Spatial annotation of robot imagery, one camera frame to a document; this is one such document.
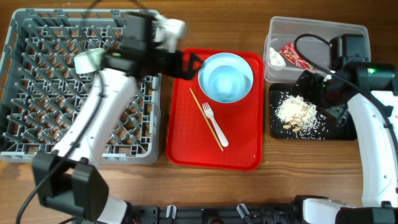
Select clear plastic bin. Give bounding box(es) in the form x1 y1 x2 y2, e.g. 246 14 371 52
263 16 371 84

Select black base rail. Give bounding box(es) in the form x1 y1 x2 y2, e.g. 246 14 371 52
126 203 302 224

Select white plastic fork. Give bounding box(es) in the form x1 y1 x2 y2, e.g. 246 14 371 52
202 103 229 147

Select white napkin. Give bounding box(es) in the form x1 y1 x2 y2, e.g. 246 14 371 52
269 47 286 67

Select green saucer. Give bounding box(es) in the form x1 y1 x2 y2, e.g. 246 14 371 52
74 48 106 74

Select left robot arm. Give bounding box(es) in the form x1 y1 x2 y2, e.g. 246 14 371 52
31 12 199 223

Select red sauce packet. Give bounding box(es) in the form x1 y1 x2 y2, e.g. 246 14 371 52
279 42 315 70

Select light blue plate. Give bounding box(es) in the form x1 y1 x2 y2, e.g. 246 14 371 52
198 52 254 103

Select rice and food scraps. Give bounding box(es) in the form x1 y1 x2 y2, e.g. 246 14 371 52
277 94 318 132

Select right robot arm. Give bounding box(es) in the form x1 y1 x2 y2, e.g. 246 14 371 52
290 34 397 223

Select black tray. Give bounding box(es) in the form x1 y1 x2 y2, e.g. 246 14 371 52
269 83 357 141

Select light blue bowl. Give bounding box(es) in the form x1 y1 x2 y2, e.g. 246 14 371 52
205 65 252 103

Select grey dishwasher rack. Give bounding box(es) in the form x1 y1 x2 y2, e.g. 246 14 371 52
1 9 161 165

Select wooden chopstick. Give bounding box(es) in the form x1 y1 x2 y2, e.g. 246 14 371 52
189 88 224 152

